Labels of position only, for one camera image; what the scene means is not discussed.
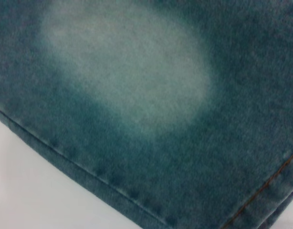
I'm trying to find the blue denim shorts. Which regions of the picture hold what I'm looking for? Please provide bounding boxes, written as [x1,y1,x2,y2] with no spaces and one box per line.
[0,0,293,229]

